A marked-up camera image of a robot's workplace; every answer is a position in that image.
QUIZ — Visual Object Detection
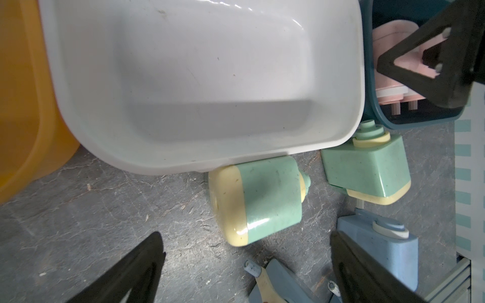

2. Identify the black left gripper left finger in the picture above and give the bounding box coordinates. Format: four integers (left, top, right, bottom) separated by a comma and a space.
69, 232, 166, 302

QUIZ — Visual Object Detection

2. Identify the blue sharpener upper right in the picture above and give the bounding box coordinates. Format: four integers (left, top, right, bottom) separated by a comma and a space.
337, 208, 419, 291

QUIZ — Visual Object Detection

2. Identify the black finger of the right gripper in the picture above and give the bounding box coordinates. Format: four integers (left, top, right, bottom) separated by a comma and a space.
376, 1, 484, 109

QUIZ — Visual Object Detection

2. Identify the dark teal storage tub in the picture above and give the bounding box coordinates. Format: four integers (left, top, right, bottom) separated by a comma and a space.
359, 1, 464, 130

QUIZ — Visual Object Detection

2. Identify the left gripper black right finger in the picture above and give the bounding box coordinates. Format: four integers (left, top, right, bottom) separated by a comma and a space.
330, 231, 424, 302

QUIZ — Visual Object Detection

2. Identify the white plastic storage tub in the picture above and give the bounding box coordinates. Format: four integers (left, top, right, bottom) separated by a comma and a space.
39, 1, 365, 175

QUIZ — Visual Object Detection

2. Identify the blue sharpener centre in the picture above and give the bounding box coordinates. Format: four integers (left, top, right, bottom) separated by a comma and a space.
243, 258, 322, 302

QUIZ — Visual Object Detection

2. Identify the pink sharpener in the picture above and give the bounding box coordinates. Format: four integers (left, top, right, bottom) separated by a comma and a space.
372, 19, 452, 116

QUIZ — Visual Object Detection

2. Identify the blue sharpener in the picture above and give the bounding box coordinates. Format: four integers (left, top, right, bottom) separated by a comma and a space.
337, 208, 419, 291
243, 258, 322, 302

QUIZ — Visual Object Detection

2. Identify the green sharpener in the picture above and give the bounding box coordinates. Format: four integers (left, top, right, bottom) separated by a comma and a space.
321, 120, 411, 205
207, 156, 311, 247

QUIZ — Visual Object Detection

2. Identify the yellow plastic storage tub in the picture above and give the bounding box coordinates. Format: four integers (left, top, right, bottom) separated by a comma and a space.
1, 1, 80, 203

